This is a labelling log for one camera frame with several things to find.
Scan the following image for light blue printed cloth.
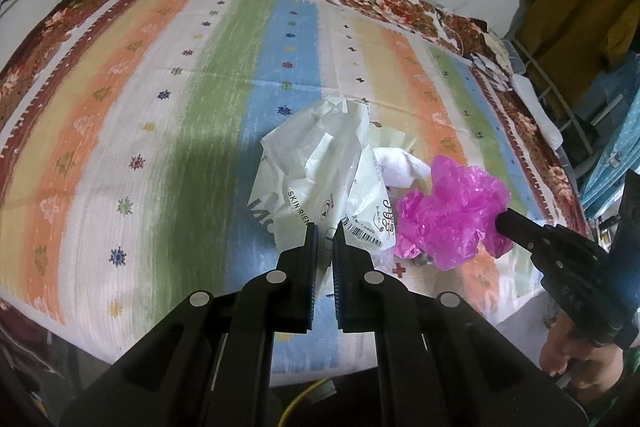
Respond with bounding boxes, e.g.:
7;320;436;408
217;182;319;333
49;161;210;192
580;57;640;218

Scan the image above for dark bin with yellow rim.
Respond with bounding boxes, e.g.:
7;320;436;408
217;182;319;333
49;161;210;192
272;374;378;427

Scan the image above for white crumpled tissue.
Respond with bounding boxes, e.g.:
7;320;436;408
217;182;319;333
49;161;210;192
372;147;433;194

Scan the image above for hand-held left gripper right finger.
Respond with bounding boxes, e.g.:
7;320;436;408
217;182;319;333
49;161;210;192
332;221;591;427

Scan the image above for white plastic bag dark print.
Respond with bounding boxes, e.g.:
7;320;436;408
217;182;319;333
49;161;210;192
247;97;373;298

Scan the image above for person's right forearm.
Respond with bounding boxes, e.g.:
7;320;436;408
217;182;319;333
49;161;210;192
575;344;640;413

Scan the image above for mustard yellow jacket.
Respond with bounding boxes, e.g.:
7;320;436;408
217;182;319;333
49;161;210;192
515;0;640;108

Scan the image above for white pillow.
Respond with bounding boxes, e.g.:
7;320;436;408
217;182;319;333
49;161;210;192
510;74;563;148

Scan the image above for striped colourful blanket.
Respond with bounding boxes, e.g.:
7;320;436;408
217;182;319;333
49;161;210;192
0;0;586;365

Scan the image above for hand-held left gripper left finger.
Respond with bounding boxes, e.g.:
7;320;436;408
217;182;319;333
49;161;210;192
60;223;321;427

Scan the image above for white metal rack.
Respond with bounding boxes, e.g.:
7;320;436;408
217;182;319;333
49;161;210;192
510;42;601;168

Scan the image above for beige and white cloth pieces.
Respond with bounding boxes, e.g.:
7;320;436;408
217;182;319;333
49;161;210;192
470;32;516;92

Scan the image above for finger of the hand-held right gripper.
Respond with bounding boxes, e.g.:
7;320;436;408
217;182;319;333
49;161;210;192
494;208;547;254

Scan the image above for pink plastic bag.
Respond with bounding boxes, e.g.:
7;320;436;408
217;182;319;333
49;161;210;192
395;155;514;271

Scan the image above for person's right hand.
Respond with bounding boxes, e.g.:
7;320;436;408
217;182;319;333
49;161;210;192
539;308;626;391

